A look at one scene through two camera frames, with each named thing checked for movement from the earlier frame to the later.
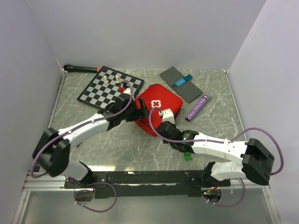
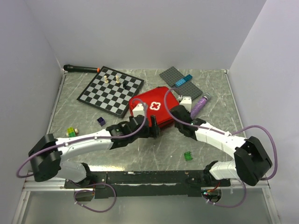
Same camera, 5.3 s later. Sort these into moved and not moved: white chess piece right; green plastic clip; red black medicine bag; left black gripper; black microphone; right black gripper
Moved: right black gripper; left black gripper
Not moved: white chess piece right; black microphone; green plastic clip; red black medicine bag
